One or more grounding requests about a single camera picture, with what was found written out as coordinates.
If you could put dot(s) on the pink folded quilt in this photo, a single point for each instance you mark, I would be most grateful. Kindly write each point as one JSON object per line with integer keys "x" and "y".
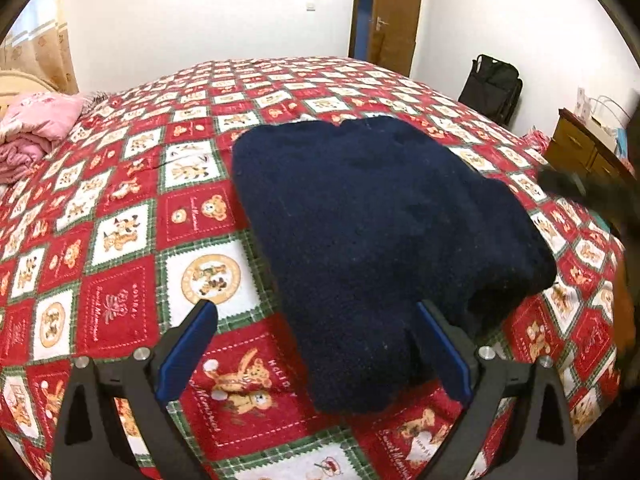
{"x": 40, "y": 120}

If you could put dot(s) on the small white box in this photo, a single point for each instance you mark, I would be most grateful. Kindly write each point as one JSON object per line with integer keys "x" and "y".
{"x": 582, "y": 105}

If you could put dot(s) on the brown wooden door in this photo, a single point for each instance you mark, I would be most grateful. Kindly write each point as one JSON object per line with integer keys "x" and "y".
{"x": 395, "y": 10}

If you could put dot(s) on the navy knit sweater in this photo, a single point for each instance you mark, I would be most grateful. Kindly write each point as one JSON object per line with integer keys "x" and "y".
{"x": 375, "y": 220}

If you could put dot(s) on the cream and brown headboard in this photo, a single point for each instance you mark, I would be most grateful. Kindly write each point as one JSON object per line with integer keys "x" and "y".
{"x": 20, "y": 82}

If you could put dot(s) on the wooden cabinet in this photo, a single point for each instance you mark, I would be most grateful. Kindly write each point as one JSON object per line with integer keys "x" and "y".
{"x": 575, "y": 135}

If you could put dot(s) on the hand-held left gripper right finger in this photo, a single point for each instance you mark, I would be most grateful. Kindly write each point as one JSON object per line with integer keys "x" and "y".
{"x": 445, "y": 355}

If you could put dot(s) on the red bear-print bedspread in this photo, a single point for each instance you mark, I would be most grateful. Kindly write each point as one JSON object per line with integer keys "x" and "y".
{"x": 125, "y": 260}

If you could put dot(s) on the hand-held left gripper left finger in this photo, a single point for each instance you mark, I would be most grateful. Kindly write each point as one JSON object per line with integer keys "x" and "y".
{"x": 187, "y": 355}

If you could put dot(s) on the brown door frame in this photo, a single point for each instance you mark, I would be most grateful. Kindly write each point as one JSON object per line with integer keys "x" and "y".
{"x": 357, "y": 10}

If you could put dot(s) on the black bag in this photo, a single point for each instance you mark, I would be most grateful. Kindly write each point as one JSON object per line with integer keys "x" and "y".
{"x": 490, "y": 85}

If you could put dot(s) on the beige patterned curtain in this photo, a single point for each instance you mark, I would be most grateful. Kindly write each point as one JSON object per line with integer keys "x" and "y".
{"x": 65, "y": 60}

